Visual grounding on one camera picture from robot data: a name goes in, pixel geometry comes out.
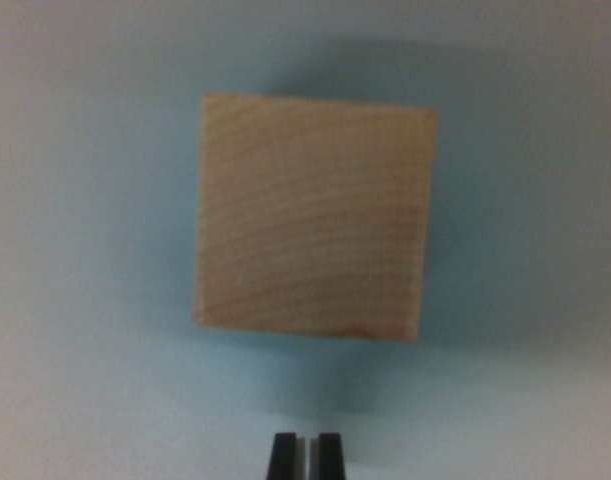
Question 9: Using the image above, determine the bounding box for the light blue plastic bin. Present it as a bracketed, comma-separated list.
[0, 0, 611, 480]

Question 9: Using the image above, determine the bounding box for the light wooden cube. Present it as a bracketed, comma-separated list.
[192, 92, 439, 346]

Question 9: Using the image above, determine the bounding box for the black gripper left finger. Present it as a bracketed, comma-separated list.
[267, 432, 307, 480]

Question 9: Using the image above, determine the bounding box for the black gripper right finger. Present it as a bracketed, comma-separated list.
[308, 432, 348, 480]

